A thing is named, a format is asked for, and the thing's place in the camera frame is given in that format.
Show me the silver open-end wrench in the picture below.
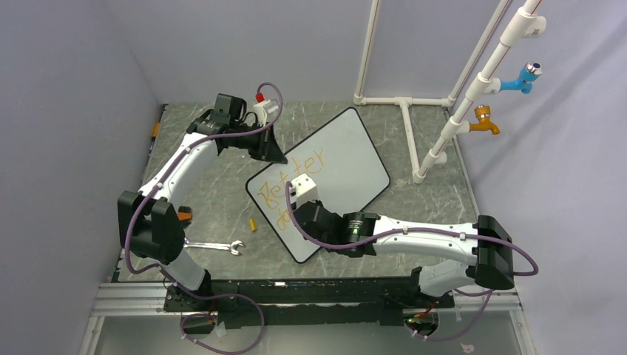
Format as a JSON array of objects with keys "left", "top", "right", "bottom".
[{"left": 183, "top": 239, "right": 246, "bottom": 256}]

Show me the orange-tipped tool at edge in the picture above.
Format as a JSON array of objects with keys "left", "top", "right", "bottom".
[{"left": 149, "top": 104, "right": 167, "bottom": 150}]

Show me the white whiteboard black frame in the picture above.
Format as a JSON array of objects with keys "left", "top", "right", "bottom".
[{"left": 245, "top": 107, "right": 391, "bottom": 263}]

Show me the purple cable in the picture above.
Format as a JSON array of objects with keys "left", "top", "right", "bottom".
[
  {"left": 285, "top": 181, "right": 540, "bottom": 343},
  {"left": 122, "top": 82, "right": 285, "bottom": 355}
]

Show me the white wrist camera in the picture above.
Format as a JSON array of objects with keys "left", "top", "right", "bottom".
[
  {"left": 252, "top": 92, "right": 282, "bottom": 126},
  {"left": 288, "top": 174, "right": 319, "bottom": 204}
]

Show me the orange brass faucet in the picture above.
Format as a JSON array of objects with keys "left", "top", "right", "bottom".
[{"left": 469, "top": 105, "right": 501, "bottom": 135}]

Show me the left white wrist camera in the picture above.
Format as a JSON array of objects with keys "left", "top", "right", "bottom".
[{"left": 252, "top": 92, "right": 282, "bottom": 126}]

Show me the black orange hex key set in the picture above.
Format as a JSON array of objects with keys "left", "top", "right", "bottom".
[{"left": 177, "top": 206, "right": 193, "bottom": 223}]

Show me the blue faucet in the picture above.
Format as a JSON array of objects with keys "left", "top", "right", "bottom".
[{"left": 499, "top": 61, "right": 542, "bottom": 94}]

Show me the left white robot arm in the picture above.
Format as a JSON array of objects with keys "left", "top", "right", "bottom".
[{"left": 117, "top": 92, "right": 288, "bottom": 311}]

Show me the white pvc pipe frame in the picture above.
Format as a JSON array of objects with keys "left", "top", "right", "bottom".
[{"left": 353, "top": 0, "right": 546, "bottom": 184}]

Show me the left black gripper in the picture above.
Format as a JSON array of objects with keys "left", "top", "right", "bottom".
[{"left": 230, "top": 121, "right": 287, "bottom": 164}]

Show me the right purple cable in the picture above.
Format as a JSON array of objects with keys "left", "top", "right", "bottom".
[{"left": 285, "top": 181, "right": 540, "bottom": 343}]

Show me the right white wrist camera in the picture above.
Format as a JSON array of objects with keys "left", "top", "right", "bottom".
[{"left": 288, "top": 174, "right": 319, "bottom": 204}]

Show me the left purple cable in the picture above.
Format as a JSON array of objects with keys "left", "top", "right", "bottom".
[{"left": 122, "top": 82, "right": 285, "bottom": 355}]

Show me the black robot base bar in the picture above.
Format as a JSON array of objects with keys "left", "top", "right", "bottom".
[{"left": 163, "top": 277, "right": 455, "bottom": 329}]

